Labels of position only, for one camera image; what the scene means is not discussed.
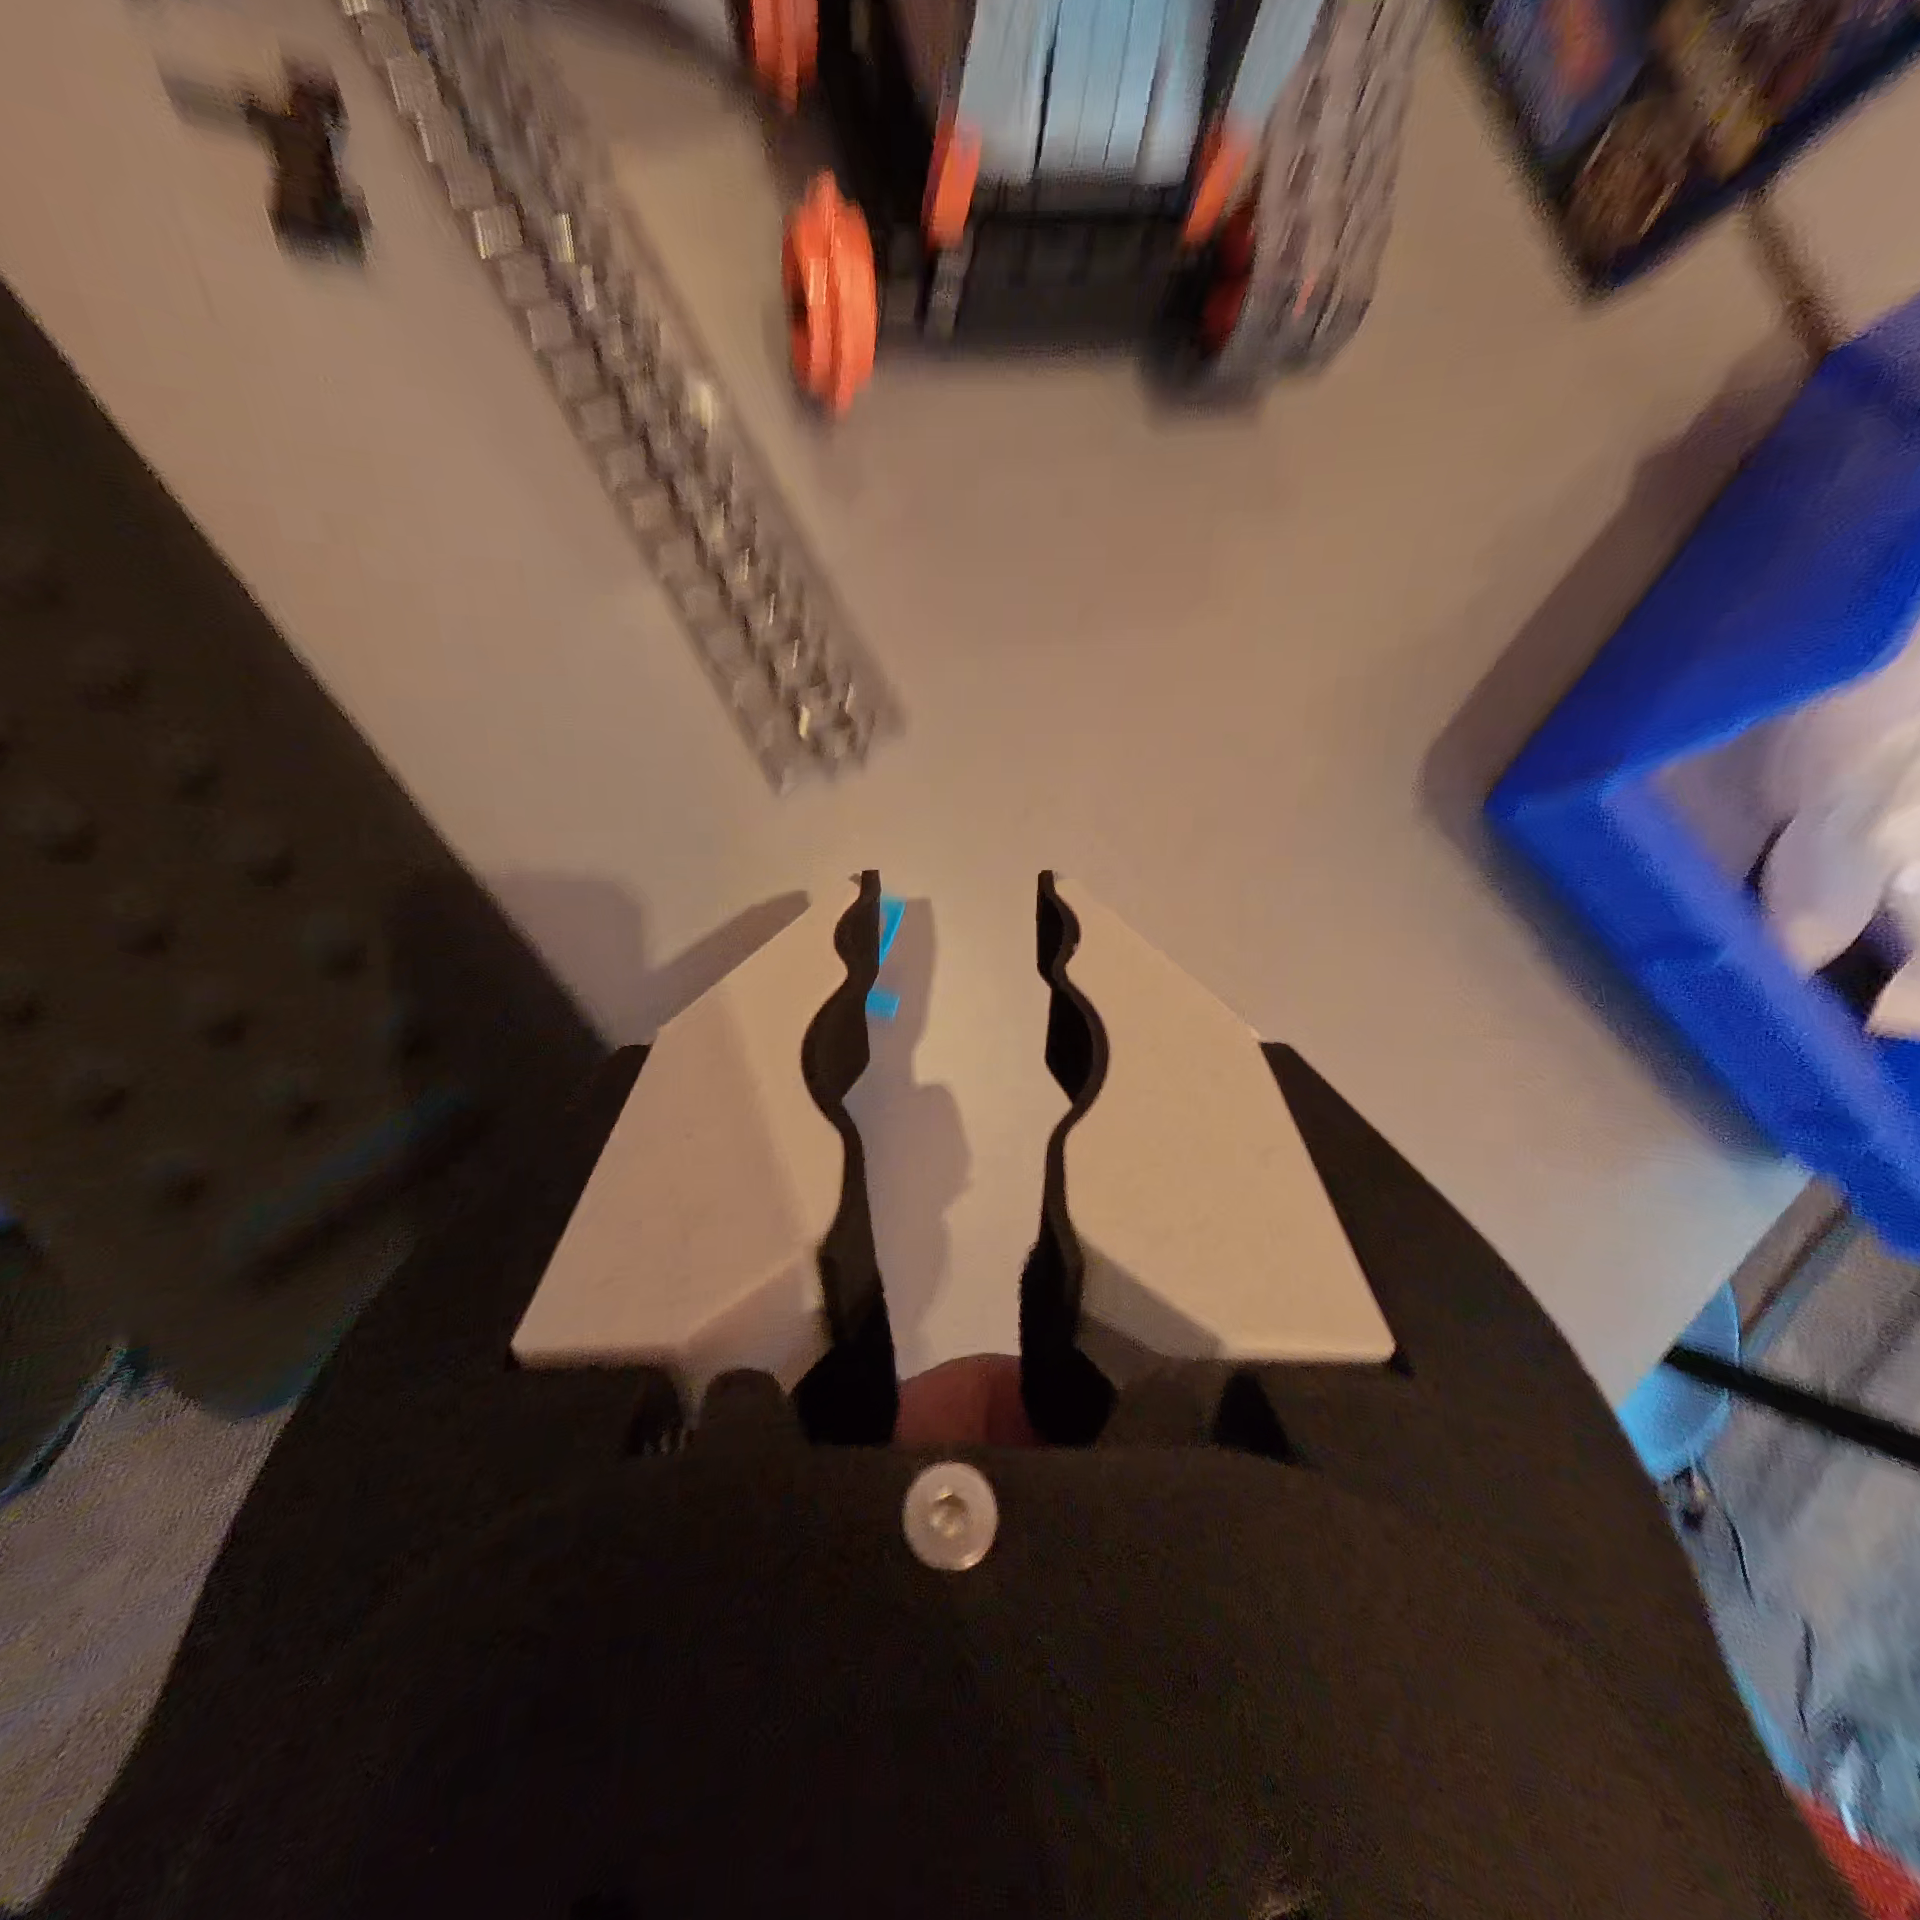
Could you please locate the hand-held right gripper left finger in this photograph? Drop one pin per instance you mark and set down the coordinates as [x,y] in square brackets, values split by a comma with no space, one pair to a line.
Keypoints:
[675,1200]

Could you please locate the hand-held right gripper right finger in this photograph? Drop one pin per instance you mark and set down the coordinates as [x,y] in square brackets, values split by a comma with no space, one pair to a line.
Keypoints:
[1229,1200]

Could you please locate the blue plastic bin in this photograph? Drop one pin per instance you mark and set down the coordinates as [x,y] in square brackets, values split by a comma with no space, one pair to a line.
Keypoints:
[1740,691]

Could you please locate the grey toy robot vehicle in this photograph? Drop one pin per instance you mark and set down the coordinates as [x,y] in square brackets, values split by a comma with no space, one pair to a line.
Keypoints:
[1052,123]

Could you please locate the black dimpled mat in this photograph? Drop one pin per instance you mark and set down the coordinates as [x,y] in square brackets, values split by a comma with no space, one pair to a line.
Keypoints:
[211,901]

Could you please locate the black lever with grey axle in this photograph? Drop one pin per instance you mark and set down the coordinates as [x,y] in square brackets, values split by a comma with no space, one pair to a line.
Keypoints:
[300,165]

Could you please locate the robot kit box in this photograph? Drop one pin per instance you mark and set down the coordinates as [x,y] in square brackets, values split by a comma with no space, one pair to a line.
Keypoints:
[1680,123]

